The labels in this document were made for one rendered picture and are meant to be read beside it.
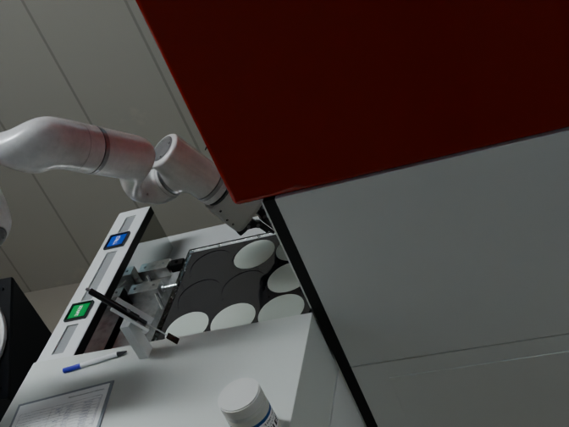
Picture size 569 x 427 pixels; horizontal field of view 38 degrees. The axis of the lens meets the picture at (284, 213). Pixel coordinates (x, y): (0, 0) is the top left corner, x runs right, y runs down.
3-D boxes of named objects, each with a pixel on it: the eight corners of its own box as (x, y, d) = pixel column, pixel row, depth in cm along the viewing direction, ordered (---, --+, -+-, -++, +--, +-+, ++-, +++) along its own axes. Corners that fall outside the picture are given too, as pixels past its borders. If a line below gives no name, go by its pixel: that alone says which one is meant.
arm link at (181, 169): (190, 207, 175) (220, 186, 171) (142, 174, 168) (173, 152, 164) (192, 180, 181) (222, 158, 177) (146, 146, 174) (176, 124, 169)
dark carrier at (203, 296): (328, 224, 187) (327, 223, 186) (306, 329, 159) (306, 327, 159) (194, 254, 198) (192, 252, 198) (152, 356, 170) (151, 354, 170)
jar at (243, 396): (285, 414, 132) (263, 373, 127) (278, 450, 126) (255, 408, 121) (245, 420, 134) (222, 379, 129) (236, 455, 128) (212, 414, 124)
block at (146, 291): (166, 288, 193) (160, 278, 191) (162, 297, 190) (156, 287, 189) (136, 294, 196) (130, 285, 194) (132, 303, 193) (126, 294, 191)
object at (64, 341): (173, 246, 220) (150, 205, 213) (103, 403, 176) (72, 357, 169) (143, 253, 223) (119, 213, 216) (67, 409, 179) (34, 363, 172)
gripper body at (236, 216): (222, 163, 180) (257, 190, 186) (194, 201, 180) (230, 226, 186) (235, 173, 174) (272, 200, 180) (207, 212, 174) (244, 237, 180)
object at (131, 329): (169, 342, 160) (139, 291, 153) (164, 357, 156) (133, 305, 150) (142, 347, 162) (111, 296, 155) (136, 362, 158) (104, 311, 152)
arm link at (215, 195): (213, 159, 179) (223, 167, 181) (189, 192, 179) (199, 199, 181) (228, 170, 172) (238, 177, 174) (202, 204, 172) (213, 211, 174)
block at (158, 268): (175, 266, 199) (169, 257, 198) (171, 275, 197) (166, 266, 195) (146, 273, 202) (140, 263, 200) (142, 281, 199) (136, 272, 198)
